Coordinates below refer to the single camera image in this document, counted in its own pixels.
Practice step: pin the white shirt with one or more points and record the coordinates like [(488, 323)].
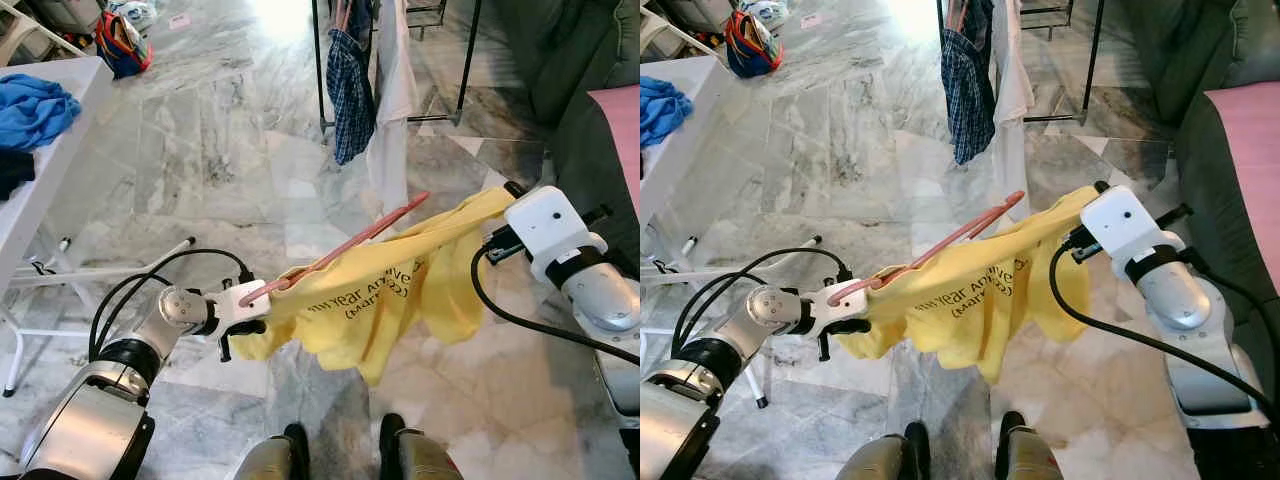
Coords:
[(1010, 100), (395, 100)]

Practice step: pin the bright blue cloth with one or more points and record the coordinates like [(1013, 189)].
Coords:
[(35, 110), (660, 110)]

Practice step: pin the dark navy folded cloth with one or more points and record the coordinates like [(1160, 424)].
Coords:
[(12, 170)]

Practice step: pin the blue plaid garment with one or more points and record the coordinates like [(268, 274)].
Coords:
[(965, 90), (350, 90)]

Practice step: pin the black metal drying rack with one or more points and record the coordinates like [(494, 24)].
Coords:
[(1090, 60), (465, 60)]

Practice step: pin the white storage shelf unit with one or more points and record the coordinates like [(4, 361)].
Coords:
[(50, 20), (680, 20)]

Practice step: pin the pink mat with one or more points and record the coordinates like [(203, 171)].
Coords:
[(625, 130), (1250, 140)]

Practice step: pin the pink plastic clothes hanger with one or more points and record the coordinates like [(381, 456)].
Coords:
[(960, 15), (370, 235), (345, 15), (960, 237)]

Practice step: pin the white plastic bag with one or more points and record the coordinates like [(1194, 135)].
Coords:
[(135, 10), (765, 10)]

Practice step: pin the robot right leg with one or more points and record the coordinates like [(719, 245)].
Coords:
[(415, 455), (1030, 455)]

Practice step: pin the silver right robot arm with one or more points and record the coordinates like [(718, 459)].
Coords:
[(1180, 300), (600, 295)]

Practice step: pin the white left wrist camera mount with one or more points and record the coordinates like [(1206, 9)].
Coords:
[(232, 302), (832, 302)]

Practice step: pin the blue and red bag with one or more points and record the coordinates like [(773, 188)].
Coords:
[(122, 45), (752, 45)]

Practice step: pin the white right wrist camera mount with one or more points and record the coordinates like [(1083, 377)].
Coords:
[(1125, 225), (545, 225)]

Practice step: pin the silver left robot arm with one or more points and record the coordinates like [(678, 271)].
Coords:
[(750, 320), (150, 320)]

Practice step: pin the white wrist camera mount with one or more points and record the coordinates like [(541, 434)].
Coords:
[(545, 225), (1125, 225), (232, 302), (832, 302)]

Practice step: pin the dark green sofa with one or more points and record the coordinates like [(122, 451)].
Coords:
[(580, 80), (1200, 80)]

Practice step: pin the yellow printed shirt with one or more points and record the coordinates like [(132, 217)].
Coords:
[(380, 300), (980, 300)]

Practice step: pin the pink paper slip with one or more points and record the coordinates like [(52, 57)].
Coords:
[(180, 20), (810, 20)]

